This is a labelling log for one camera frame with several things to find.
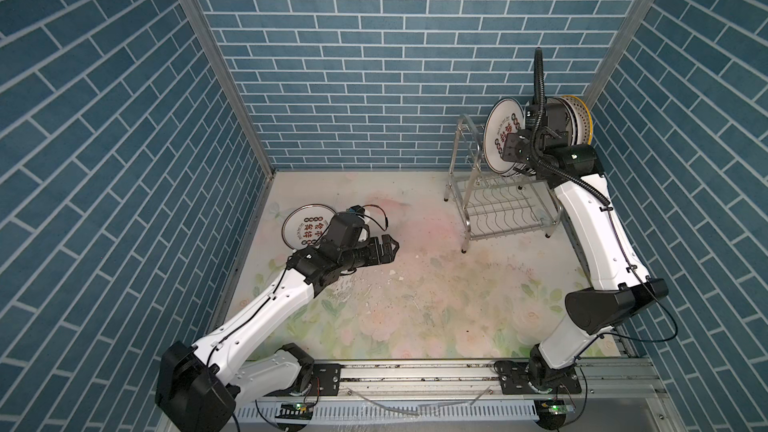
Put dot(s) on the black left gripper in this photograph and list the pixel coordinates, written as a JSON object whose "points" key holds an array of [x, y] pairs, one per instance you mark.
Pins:
{"points": [[387, 255]]}

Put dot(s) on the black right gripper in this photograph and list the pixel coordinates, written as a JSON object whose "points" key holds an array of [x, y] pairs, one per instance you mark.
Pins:
{"points": [[509, 143]]}

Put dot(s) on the white plate red characters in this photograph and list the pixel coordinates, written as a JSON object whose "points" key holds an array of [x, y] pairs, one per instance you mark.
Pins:
{"points": [[305, 225], [506, 118]]}

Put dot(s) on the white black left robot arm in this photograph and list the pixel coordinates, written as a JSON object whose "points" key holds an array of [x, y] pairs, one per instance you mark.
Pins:
{"points": [[200, 386]]}

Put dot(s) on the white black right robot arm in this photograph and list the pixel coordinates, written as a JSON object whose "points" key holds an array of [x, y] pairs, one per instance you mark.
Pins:
{"points": [[620, 285]]}

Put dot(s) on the white plates stack middle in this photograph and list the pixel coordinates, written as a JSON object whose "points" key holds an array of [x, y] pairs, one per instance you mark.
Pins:
{"points": [[572, 123]]}

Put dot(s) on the stainless steel dish rack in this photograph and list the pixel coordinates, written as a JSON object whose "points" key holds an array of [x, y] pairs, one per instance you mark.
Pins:
{"points": [[492, 205]]}

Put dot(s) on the yellow rimmed rear plate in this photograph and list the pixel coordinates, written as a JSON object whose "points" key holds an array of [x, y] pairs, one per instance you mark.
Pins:
{"points": [[583, 122]]}

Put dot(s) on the left base circuit board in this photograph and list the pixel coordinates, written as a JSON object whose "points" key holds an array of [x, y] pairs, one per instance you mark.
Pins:
{"points": [[295, 411]]}

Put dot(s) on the base circuit board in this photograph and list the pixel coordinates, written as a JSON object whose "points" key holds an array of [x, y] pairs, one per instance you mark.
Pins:
{"points": [[295, 411], [552, 414]]}

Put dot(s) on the right base circuit board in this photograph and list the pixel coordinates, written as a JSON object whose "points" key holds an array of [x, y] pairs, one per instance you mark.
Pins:
{"points": [[552, 414]]}

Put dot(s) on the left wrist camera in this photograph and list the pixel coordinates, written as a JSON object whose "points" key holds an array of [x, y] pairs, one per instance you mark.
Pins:
{"points": [[347, 228]]}

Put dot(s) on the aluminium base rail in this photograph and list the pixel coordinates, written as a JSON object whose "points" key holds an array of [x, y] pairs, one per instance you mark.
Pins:
{"points": [[609, 394]]}

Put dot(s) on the aluminium right corner post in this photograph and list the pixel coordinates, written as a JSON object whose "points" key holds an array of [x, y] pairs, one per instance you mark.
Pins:
{"points": [[619, 44]]}

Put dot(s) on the aluminium corner post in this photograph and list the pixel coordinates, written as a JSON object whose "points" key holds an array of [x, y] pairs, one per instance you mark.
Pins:
{"points": [[202, 31], [619, 44]]}

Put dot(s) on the aluminium left corner post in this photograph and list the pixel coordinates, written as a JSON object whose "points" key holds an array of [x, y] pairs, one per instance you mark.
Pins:
{"points": [[202, 31]]}

